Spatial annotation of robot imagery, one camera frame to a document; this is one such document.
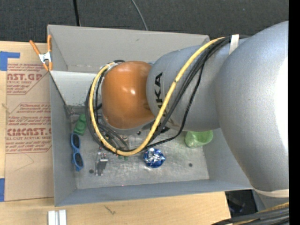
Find green toy figure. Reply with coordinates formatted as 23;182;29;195
75;113;88;136

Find grey metal bin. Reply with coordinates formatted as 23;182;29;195
46;24;255;207

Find brown cardboard board, red print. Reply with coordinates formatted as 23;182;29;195
0;40;55;202

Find light green plastic cup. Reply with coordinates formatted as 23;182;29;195
185;130;214;149

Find shiny blue foil ball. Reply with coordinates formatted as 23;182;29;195
143;148;166;169

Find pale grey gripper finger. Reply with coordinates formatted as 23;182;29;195
94;152;102;176
100;152;109;176

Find blue sunglasses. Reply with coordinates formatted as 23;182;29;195
71;133;85;172

